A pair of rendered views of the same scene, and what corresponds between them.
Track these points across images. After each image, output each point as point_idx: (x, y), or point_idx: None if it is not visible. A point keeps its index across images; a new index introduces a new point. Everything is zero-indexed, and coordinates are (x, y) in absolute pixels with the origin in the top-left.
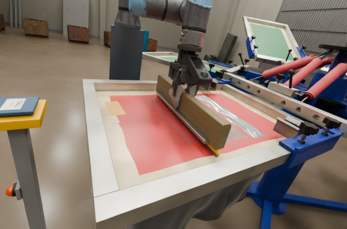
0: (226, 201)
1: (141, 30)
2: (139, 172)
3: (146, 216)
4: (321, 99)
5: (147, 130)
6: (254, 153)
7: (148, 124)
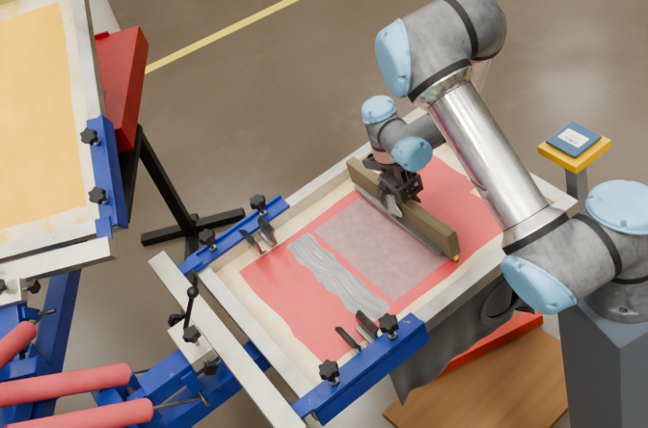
0: None
1: (591, 315)
2: None
3: None
4: None
5: (433, 182)
6: (324, 181)
7: (436, 191)
